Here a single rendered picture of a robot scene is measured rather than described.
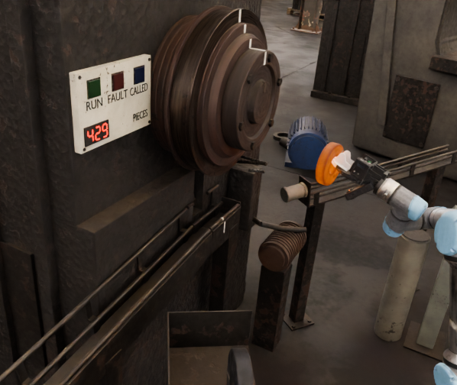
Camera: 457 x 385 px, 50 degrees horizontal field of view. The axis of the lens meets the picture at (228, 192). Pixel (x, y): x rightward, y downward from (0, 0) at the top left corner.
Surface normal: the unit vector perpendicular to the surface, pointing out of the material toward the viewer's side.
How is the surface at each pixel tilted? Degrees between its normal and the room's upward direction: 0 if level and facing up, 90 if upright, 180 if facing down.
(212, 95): 76
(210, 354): 5
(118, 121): 90
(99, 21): 90
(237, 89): 66
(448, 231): 86
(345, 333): 0
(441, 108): 90
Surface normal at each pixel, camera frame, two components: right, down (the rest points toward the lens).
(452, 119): -0.67, 0.29
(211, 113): -0.03, 0.47
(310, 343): 0.07, -0.89
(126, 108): 0.88, 0.27
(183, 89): -0.44, 0.14
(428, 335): -0.47, 0.37
